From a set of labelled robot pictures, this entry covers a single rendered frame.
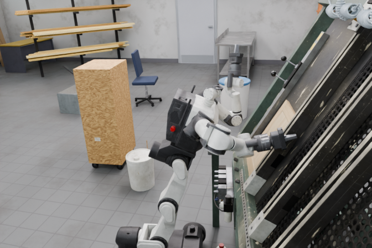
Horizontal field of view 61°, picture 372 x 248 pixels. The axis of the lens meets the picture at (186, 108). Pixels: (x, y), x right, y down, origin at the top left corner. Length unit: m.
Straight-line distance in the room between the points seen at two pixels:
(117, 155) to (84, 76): 0.99
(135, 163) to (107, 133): 0.60
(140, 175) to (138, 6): 6.76
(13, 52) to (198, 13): 5.22
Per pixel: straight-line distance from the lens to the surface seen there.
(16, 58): 10.02
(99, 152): 3.89
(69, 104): 5.96
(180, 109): 1.85
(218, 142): 1.45
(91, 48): 8.78
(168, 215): 2.26
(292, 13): 8.78
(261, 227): 1.57
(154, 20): 9.36
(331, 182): 1.23
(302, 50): 2.41
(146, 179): 3.44
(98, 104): 3.62
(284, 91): 2.20
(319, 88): 1.68
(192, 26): 9.00
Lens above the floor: 2.01
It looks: 21 degrees down
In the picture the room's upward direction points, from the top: 3 degrees counter-clockwise
